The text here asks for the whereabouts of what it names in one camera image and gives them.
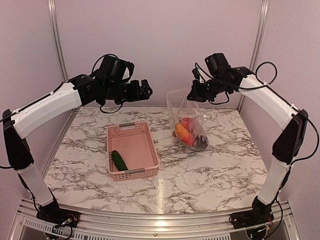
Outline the pink perforated plastic basket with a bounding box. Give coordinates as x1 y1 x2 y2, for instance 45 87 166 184
106 121 160 182

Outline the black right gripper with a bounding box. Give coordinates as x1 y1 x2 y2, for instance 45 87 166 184
186 75 231 102

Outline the aluminium table rail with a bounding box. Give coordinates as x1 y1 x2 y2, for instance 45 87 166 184
8 198 301 240
41 108 79 178
79 106 236 113

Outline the orange yellow fruit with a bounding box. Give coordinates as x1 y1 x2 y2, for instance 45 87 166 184
175 123 192 140

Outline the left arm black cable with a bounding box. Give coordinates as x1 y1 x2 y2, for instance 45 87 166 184
0 53 126 170

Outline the right rear aluminium frame post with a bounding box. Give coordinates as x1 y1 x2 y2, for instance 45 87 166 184
236 0 271 112

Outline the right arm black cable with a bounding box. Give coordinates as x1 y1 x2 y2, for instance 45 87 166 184
207 62 320 231

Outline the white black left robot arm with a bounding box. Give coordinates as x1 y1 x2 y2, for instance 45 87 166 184
1 53 153 223

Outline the rear aluminium table rail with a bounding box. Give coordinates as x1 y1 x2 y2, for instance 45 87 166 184
79 106 236 113

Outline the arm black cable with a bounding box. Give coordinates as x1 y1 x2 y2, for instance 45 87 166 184
0 53 126 170
207 62 320 231

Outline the red lychee bunch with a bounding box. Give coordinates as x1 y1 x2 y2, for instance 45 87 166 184
181 136 197 147

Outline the clear zip top bag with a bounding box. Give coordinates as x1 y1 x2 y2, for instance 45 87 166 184
166 88 209 151

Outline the aluminium frame post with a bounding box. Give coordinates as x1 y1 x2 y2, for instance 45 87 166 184
47 0 69 83
236 0 271 112

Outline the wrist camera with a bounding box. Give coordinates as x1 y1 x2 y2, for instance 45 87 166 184
192 62 211 83
98 54 135 83

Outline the dark green cucumber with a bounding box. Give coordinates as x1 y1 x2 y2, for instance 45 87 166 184
111 150 128 171

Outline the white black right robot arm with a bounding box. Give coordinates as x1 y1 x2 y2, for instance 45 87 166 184
187 53 308 224

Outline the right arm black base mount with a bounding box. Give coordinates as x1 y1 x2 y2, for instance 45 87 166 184
229 210 275 229

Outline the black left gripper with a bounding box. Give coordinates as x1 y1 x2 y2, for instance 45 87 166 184
104 78 153 105

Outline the red bumpy fruit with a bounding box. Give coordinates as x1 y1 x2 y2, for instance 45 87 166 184
180 117 194 129

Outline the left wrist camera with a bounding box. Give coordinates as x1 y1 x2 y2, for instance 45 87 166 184
98 54 135 83

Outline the left rear aluminium frame post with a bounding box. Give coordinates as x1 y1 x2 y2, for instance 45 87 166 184
47 0 69 83

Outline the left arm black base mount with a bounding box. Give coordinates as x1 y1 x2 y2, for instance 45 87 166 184
36 208 80 228

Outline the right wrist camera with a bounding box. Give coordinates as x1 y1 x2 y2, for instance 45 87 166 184
192 62 211 83

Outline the purple eggplant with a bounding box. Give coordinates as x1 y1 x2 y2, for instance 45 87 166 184
192 135 209 151

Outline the left aluminium table rail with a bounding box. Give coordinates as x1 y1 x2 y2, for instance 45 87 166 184
41 108 79 178

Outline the front aluminium table rail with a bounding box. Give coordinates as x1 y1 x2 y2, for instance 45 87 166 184
8 198 301 240

